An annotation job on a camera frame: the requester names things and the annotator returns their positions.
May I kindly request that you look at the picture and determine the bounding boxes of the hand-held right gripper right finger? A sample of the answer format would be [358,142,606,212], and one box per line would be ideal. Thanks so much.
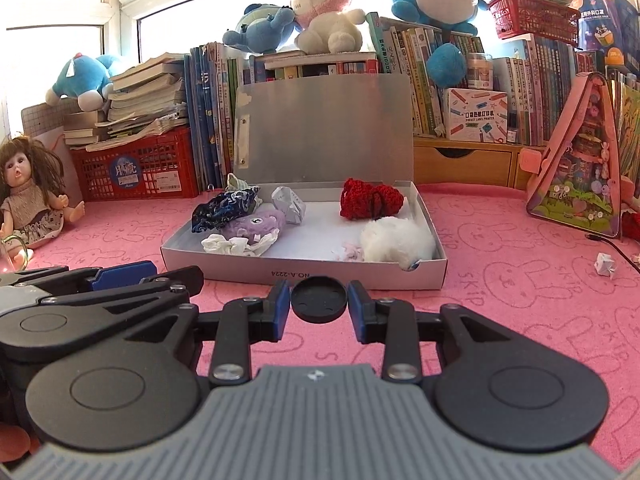
[347,280,506,381]

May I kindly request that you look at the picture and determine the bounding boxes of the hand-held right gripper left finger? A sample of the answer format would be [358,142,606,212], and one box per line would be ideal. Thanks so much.
[130,280,292,386]

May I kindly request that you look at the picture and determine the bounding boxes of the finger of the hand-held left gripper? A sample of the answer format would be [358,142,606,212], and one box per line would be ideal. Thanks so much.
[37,266,205,308]
[0,261,157,291]

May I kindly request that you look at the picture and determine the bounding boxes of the black round lid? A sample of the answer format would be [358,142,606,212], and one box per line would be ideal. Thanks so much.
[291,278,347,323]

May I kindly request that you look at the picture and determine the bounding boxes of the white fluffy plush toy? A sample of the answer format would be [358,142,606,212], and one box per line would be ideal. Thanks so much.
[360,216,437,270]

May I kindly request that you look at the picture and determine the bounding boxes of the white tissue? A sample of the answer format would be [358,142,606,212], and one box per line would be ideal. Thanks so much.
[201,230,279,257]

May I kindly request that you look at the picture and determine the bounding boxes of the purple plush toy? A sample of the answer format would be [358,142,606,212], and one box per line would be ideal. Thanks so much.
[220,210,287,246]

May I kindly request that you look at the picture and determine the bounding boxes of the blue floral fabric pouch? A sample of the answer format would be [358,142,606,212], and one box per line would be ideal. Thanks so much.
[190,186,262,235]

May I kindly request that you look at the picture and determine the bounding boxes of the red knitted pouch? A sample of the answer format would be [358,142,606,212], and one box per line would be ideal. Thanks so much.
[340,177,405,221]

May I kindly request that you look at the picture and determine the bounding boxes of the grey cardboard box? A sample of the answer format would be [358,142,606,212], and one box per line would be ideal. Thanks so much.
[161,72,448,292]

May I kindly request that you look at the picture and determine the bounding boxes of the red plastic crate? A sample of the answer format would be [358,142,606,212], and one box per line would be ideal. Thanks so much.
[70,127,200,202]

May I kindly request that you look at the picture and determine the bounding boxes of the brown haired doll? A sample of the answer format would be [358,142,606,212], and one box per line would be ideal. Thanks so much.
[0,135,86,266]

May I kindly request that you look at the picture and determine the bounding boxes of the pink rabbit print mat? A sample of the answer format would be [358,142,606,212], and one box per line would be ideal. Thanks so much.
[0,182,640,461]

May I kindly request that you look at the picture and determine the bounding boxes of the stack of worn books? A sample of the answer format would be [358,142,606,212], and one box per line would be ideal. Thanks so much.
[62,52,190,152]

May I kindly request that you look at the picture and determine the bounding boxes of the grey grid cutting mat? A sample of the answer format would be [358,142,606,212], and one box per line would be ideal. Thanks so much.
[21,100,68,161]

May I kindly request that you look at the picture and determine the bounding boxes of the wooden drawer shelf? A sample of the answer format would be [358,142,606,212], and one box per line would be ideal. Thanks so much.
[412,135,546,191]

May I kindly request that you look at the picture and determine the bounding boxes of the blue white cat plush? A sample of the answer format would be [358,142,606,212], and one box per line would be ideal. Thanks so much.
[46,53,121,111]

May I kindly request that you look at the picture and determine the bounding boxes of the white printed carton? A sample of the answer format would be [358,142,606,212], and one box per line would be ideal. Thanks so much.
[442,87,510,142]

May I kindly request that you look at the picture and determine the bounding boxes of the row of green spine books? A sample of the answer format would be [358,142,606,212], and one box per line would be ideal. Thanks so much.
[367,12,493,137]

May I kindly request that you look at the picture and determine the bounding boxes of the flat stacked books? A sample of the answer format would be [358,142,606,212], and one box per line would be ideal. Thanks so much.
[250,50,381,81]

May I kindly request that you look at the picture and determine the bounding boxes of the pink triangular toy box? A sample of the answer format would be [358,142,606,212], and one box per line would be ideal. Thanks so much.
[525,72,623,238]

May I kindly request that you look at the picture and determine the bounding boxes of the row of blue spine books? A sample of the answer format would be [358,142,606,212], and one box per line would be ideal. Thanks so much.
[492,35,581,146]

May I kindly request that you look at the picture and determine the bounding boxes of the blue long eared plush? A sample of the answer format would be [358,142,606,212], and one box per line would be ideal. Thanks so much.
[222,2,301,54]

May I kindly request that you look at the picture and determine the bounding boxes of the red knitted cloth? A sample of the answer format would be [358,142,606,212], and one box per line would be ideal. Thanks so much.
[620,210,640,241]

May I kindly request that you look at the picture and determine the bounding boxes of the pink white bunny plush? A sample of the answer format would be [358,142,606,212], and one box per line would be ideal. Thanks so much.
[282,0,366,54]

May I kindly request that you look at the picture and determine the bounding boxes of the colourful picture books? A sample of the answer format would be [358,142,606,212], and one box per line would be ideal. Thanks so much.
[617,77,640,181]

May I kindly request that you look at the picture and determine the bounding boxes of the red mesh basket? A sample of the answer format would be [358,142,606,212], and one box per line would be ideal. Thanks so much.
[487,0,581,46]

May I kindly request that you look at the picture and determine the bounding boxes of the dark blue printed box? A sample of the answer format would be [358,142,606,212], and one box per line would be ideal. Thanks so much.
[575,0,640,76]

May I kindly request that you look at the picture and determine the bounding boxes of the black cable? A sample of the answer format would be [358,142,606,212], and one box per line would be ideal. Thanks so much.
[587,234,640,273]

